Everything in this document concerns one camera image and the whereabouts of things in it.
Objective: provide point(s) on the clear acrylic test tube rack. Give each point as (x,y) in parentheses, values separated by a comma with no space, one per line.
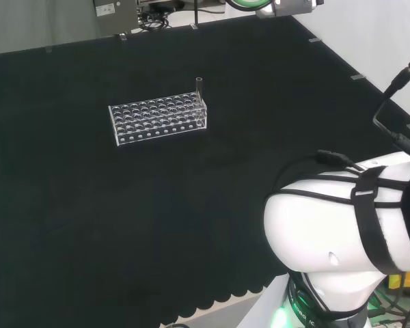
(150,119)

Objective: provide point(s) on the grey metal cabinet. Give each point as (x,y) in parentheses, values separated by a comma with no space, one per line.
(116,17)

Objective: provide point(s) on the black bench cloth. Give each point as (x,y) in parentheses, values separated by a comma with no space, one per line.
(123,205)

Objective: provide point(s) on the clear glass test tube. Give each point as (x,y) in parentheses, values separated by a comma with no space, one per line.
(199,87)

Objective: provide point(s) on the black tripod pole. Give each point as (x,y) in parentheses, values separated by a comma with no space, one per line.
(195,12)

